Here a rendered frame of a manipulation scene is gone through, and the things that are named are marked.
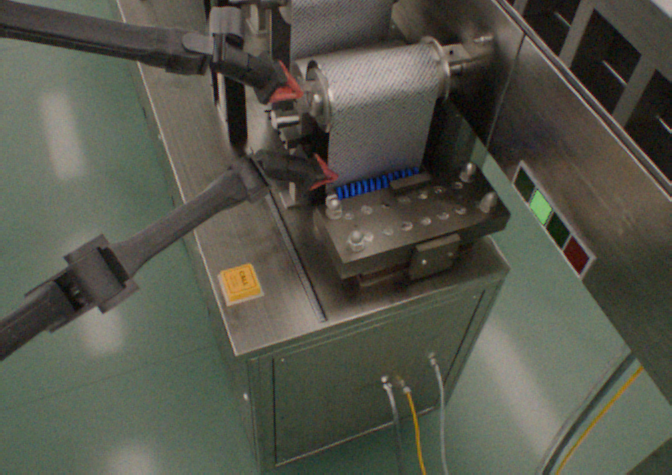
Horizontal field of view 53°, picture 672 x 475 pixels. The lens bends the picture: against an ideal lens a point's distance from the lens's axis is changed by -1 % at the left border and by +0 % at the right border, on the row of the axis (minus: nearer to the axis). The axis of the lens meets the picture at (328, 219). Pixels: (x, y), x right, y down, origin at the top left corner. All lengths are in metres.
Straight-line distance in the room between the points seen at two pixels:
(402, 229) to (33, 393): 1.50
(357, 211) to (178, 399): 1.15
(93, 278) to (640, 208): 0.85
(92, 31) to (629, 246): 0.97
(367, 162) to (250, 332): 0.45
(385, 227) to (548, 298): 1.37
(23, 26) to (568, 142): 0.94
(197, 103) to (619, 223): 1.16
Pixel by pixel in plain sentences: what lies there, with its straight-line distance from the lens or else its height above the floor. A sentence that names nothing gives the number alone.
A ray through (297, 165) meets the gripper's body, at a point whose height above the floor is 1.15.
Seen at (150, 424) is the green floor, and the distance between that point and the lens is 2.39.
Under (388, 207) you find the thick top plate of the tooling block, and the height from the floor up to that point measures 1.03.
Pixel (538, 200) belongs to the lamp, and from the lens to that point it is 1.38.
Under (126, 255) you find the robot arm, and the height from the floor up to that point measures 1.28.
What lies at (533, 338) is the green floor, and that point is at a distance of 2.63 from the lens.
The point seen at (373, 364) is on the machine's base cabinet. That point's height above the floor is 0.62.
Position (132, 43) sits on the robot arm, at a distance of 1.26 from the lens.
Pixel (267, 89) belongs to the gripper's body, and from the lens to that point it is 1.32.
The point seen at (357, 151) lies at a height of 1.13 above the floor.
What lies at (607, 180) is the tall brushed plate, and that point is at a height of 1.36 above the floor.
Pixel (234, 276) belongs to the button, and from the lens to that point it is 1.51.
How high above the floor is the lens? 2.18
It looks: 52 degrees down
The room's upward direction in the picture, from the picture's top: 5 degrees clockwise
